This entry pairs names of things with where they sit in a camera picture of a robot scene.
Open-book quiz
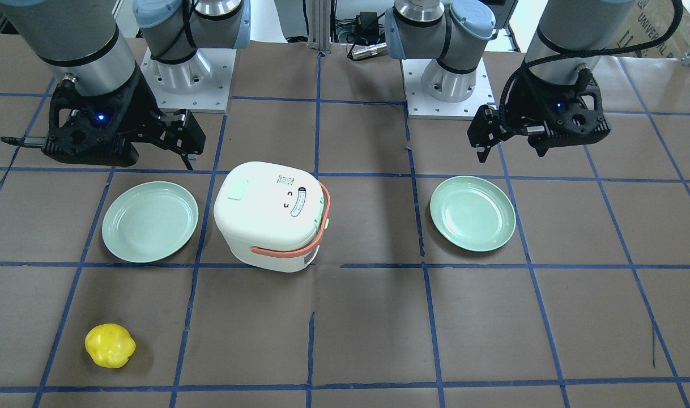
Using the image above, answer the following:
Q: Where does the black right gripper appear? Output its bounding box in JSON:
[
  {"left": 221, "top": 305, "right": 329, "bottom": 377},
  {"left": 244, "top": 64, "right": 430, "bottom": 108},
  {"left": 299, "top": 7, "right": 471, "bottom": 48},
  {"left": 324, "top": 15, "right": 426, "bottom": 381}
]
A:
[{"left": 41, "top": 71, "right": 206, "bottom": 171}]

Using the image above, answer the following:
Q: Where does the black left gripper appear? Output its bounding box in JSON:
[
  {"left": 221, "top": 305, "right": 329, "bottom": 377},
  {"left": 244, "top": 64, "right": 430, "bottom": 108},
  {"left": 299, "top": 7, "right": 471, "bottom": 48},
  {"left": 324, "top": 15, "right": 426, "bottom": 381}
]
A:
[{"left": 467, "top": 67, "right": 611, "bottom": 163}]

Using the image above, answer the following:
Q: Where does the green plate near right arm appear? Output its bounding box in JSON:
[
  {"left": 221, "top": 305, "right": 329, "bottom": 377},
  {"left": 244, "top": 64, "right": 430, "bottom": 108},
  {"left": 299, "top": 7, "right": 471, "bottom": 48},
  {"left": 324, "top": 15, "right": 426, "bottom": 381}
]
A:
[{"left": 101, "top": 181, "right": 198, "bottom": 264}]

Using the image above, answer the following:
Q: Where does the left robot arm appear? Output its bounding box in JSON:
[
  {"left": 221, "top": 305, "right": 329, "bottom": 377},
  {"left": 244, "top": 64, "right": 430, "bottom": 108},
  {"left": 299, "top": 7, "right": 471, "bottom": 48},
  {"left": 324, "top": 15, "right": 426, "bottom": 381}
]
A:
[{"left": 384, "top": 1, "right": 634, "bottom": 162}]

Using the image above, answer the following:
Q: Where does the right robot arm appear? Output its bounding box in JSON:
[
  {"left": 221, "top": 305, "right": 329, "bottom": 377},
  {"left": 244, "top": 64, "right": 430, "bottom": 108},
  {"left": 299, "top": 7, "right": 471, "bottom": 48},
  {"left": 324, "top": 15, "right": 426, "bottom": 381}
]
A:
[{"left": 0, "top": 1, "right": 252, "bottom": 170}]

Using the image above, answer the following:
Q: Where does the green plate near left arm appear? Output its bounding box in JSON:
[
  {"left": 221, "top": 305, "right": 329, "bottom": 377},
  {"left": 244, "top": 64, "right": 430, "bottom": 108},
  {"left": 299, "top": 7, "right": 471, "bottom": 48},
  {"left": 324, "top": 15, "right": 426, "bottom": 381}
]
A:
[{"left": 429, "top": 176, "right": 516, "bottom": 252}]

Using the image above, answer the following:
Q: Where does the cardboard box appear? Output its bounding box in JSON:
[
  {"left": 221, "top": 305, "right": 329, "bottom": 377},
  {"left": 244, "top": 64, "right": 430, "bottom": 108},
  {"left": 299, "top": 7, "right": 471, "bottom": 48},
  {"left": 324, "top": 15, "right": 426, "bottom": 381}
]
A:
[{"left": 617, "top": 0, "right": 690, "bottom": 60}]

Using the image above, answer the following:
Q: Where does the yellow toy bell pepper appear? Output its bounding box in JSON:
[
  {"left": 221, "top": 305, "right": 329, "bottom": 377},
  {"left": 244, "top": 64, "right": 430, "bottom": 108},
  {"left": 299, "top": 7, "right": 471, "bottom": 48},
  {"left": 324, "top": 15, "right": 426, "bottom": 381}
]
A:
[{"left": 84, "top": 323, "right": 137, "bottom": 369}]

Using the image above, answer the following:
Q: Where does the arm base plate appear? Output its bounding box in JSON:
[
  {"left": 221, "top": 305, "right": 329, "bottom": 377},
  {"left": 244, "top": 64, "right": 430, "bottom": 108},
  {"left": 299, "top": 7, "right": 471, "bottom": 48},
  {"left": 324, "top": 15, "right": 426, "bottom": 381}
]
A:
[
  {"left": 401, "top": 59, "right": 497, "bottom": 120},
  {"left": 141, "top": 49, "right": 237, "bottom": 113}
]

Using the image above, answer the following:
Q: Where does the white rice cooker orange handle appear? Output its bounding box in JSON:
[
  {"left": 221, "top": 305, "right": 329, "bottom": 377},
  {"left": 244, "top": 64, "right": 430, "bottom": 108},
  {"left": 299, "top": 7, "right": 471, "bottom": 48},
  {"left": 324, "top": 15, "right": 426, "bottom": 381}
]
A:
[{"left": 213, "top": 161, "right": 331, "bottom": 274}]

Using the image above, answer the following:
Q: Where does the black cable bundle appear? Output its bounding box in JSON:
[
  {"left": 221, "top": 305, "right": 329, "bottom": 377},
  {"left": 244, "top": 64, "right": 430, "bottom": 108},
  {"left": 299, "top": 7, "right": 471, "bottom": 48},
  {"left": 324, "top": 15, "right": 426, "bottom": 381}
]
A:
[{"left": 334, "top": 0, "right": 397, "bottom": 60}]

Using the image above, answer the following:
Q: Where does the aluminium frame post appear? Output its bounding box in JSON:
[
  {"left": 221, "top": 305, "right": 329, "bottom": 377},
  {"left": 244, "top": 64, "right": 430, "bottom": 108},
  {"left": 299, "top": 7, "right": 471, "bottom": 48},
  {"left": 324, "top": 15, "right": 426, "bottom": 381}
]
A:
[{"left": 305, "top": 1, "right": 335, "bottom": 54}]

